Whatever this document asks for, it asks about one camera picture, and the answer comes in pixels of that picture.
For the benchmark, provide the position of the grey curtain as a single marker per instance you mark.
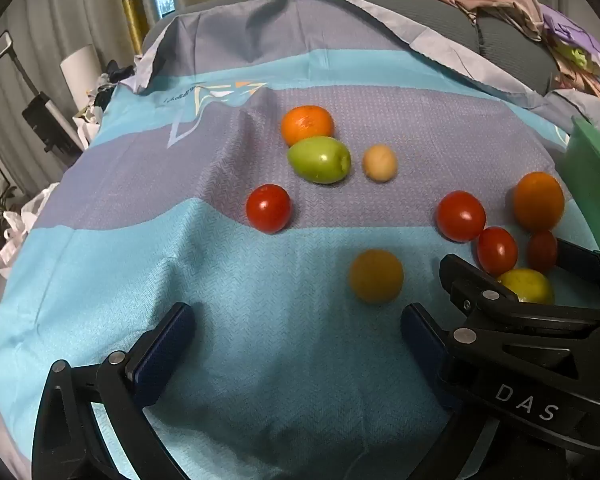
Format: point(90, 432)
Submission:
point(55, 10)

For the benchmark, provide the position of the orange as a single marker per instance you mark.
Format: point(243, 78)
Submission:
point(538, 201)
point(307, 124)

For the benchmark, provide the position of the green bowl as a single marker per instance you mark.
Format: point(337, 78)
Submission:
point(595, 185)

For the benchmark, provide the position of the small beige fruit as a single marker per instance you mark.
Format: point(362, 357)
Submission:
point(380, 162)

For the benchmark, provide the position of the pile of bags and clothes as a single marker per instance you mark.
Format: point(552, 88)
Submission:
point(105, 95)

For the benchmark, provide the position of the dark grey quilt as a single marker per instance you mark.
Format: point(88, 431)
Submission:
point(510, 45)

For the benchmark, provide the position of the purple cloth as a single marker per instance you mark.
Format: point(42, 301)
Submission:
point(570, 27)

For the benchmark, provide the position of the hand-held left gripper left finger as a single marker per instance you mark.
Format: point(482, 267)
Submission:
point(165, 355)

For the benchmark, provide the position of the floral cloth pile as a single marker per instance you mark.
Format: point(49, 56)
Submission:
point(585, 72)

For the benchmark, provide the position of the white plastic bag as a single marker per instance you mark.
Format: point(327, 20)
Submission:
point(22, 225)

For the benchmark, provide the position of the black stick vacuum cleaner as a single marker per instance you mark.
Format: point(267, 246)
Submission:
point(42, 112)

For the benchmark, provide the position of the potted plant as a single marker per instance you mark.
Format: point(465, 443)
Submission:
point(4, 202)

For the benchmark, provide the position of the blue and grey striped blanket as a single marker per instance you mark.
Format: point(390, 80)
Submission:
point(230, 310)

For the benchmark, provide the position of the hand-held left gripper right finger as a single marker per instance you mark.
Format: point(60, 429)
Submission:
point(422, 345)

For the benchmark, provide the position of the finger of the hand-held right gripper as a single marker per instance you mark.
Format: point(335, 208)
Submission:
point(485, 305)
point(587, 270)

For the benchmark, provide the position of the yellow-orange fruit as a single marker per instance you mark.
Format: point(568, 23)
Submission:
point(376, 276)

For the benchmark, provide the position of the green tomato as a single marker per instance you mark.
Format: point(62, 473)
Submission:
point(320, 160)

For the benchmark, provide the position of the white cylinder lamp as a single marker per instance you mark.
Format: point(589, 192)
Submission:
point(80, 72)

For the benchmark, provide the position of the yellow patterned curtain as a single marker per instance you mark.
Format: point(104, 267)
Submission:
point(130, 5)

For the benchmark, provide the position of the yellow-green fruit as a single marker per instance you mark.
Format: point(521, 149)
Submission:
point(530, 286)

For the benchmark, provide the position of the small dark red tomato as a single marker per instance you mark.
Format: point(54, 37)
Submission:
point(542, 251)

